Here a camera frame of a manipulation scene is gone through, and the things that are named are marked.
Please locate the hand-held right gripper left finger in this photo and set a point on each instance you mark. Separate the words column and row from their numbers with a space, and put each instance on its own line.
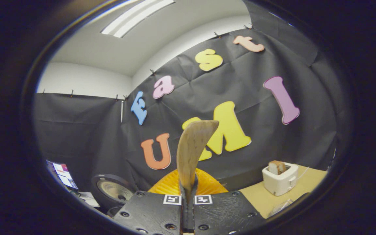
column 152, row 212

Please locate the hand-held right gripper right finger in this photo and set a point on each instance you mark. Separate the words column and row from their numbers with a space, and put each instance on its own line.
column 224, row 212

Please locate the black silver rice cooker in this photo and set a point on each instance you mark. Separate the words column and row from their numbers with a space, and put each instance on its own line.
column 113, row 191

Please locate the wooden spoon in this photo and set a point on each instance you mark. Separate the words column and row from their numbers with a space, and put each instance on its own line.
column 191, row 147

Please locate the white toaster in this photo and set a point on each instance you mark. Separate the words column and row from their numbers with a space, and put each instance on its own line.
column 281, row 184

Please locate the white side table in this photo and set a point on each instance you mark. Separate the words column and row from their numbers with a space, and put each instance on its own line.
column 88, row 199

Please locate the toasted bread slice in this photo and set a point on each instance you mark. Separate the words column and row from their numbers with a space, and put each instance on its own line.
column 283, row 166
column 274, row 168

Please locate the computer monitor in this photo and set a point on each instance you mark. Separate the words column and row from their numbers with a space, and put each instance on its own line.
column 63, row 174

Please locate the black backdrop cloth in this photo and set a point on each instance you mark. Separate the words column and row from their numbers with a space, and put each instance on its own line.
column 86, row 130

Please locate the ceiling light panel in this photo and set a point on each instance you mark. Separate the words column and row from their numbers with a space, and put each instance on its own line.
column 135, row 16

